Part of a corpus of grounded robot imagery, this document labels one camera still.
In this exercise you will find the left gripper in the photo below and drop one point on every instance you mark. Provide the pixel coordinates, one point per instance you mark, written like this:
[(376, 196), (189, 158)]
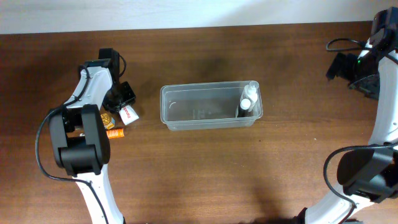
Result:
[(130, 97)]

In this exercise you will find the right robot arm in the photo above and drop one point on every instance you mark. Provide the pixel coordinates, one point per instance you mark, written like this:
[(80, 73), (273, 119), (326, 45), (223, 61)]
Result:
[(360, 176)]

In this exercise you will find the white spray bottle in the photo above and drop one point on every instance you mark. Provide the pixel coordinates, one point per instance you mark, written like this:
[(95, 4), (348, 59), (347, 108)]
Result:
[(250, 92)]

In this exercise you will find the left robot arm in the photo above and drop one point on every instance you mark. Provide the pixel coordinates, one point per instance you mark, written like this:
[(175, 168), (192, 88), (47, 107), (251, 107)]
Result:
[(80, 144)]

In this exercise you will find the orange tablet tube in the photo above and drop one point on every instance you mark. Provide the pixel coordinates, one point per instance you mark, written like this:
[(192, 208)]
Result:
[(111, 134)]

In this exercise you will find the white Panadol medicine box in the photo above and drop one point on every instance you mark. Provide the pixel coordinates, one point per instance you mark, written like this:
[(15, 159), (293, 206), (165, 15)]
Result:
[(128, 115)]

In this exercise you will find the small gold-lid jar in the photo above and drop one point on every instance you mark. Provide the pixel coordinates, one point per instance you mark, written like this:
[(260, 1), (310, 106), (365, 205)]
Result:
[(108, 121)]

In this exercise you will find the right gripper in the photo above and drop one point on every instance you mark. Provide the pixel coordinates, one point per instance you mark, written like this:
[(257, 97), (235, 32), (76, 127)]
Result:
[(370, 89)]

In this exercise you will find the black bottle white cap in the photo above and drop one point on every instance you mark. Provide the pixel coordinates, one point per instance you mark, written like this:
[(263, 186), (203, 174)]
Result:
[(243, 108)]

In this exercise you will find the clear plastic container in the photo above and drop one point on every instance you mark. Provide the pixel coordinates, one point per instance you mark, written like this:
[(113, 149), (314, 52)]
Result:
[(205, 106)]

